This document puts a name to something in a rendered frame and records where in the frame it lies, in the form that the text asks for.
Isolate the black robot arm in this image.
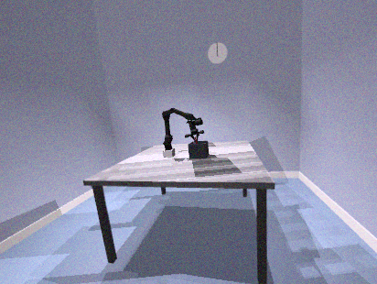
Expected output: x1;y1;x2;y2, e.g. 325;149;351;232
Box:
162;108;203;151

